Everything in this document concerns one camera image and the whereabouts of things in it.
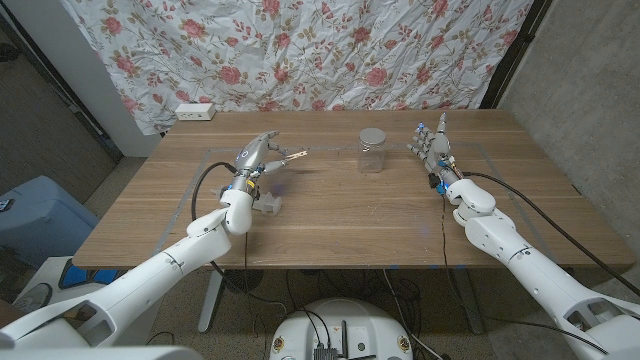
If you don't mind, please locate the white table leg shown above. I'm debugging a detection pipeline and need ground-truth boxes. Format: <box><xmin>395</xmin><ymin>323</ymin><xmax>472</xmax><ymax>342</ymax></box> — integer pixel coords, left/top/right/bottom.
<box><xmin>197</xmin><ymin>268</ymin><xmax>226</xmax><ymax>334</ymax></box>
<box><xmin>452</xmin><ymin>268</ymin><xmax>486</xmax><ymax>335</ymax></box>

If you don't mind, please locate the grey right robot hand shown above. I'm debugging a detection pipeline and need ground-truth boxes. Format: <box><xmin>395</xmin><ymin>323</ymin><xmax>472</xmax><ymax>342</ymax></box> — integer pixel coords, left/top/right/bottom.
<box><xmin>406</xmin><ymin>112</ymin><xmax>464</xmax><ymax>190</ymax></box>

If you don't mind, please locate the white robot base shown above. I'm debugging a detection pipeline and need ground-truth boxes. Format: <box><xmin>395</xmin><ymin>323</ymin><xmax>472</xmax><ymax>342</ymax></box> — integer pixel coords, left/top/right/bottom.
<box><xmin>269</xmin><ymin>298</ymin><xmax>414</xmax><ymax>360</ymax></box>

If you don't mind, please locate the white power strip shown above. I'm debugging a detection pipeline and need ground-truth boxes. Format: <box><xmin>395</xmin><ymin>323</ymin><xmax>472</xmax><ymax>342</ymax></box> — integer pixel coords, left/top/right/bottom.
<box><xmin>174</xmin><ymin>102</ymin><xmax>217</xmax><ymax>122</ymax></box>

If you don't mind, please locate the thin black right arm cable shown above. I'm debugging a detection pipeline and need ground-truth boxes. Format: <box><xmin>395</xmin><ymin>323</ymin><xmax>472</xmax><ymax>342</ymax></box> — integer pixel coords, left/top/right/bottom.
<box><xmin>439</xmin><ymin>193</ymin><xmax>610</xmax><ymax>356</ymax></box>

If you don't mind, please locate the white and blue floor device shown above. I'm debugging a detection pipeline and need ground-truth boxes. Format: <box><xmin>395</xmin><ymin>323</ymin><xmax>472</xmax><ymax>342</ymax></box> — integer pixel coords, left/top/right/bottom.
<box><xmin>12</xmin><ymin>255</ymin><xmax>136</xmax><ymax>311</ymax></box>

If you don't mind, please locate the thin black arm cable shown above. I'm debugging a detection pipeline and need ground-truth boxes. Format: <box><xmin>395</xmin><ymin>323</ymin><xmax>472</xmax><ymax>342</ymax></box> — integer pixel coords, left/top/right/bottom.
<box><xmin>242</xmin><ymin>232</ymin><xmax>266</xmax><ymax>346</ymax></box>
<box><xmin>439</xmin><ymin>193</ymin><xmax>610</xmax><ymax>356</ymax></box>

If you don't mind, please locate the clear jar with silver lid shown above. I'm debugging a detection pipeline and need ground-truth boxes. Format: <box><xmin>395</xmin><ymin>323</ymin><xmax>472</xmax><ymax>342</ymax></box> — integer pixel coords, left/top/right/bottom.
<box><xmin>357</xmin><ymin>127</ymin><xmax>388</xmax><ymax>174</ymax></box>

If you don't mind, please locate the clear plastic syringe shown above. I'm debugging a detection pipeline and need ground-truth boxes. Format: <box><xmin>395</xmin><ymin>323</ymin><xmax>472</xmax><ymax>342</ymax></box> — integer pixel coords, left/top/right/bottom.
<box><xmin>209</xmin><ymin>185</ymin><xmax>283</xmax><ymax>216</ymax></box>

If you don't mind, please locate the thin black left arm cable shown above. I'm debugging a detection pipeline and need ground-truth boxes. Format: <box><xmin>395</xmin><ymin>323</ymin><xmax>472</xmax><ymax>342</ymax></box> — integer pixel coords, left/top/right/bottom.
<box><xmin>242</xmin><ymin>232</ymin><xmax>266</xmax><ymax>346</ymax></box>

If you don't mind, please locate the floral print backdrop sheet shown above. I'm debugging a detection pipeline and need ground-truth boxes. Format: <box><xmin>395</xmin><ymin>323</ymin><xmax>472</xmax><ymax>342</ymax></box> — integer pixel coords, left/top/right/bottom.
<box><xmin>59</xmin><ymin>0</ymin><xmax>535</xmax><ymax>136</ymax></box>

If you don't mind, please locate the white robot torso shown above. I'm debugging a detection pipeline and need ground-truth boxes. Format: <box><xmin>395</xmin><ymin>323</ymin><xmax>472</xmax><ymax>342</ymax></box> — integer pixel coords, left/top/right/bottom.
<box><xmin>0</xmin><ymin>345</ymin><xmax>204</xmax><ymax>360</ymax></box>

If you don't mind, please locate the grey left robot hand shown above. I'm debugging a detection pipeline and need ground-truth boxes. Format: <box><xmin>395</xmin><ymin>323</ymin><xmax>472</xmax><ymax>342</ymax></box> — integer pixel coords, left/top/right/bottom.
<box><xmin>227</xmin><ymin>130</ymin><xmax>294</xmax><ymax>195</ymax></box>

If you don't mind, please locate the black backdrop stand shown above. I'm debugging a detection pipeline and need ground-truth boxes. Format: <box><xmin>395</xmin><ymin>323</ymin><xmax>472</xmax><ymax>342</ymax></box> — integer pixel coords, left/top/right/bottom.
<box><xmin>479</xmin><ymin>0</ymin><xmax>554</xmax><ymax>110</ymax></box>

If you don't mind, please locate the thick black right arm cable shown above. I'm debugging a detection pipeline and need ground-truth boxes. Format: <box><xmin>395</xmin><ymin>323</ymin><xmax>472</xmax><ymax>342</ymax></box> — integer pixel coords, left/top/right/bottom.
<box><xmin>462</xmin><ymin>171</ymin><xmax>640</xmax><ymax>298</ymax></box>

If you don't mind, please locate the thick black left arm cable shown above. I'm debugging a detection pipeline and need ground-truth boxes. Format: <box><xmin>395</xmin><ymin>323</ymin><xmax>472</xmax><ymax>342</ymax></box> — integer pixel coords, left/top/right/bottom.
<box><xmin>190</xmin><ymin>161</ymin><xmax>239</xmax><ymax>222</ymax></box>

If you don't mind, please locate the black round floor fan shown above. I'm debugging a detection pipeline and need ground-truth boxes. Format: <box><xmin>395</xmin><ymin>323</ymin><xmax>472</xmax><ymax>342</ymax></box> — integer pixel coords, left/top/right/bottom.
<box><xmin>223</xmin><ymin>268</ymin><xmax>265</xmax><ymax>294</ymax></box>

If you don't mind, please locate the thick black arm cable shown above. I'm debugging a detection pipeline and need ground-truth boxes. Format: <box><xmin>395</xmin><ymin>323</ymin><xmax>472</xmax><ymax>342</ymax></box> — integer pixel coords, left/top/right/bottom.
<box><xmin>190</xmin><ymin>161</ymin><xmax>239</xmax><ymax>222</ymax></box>
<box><xmin>462</xmin><ymin>171</ymin><xmax>640</xmax><ymax>298</ymax></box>

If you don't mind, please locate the white floor cable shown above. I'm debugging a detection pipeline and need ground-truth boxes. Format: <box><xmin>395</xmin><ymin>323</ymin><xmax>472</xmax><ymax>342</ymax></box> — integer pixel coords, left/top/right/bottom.
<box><xmin>382</xmin><ymin>268</ymin><xmax>445</xmax><ymax>360</ymax></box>

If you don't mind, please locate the blue storage bin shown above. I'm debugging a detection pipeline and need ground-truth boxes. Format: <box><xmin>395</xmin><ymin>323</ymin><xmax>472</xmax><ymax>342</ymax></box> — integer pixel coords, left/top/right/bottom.
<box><xmin>0</xmin><ymin>174</ymin><xmax>100</xmax><ymax>269</ymax></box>

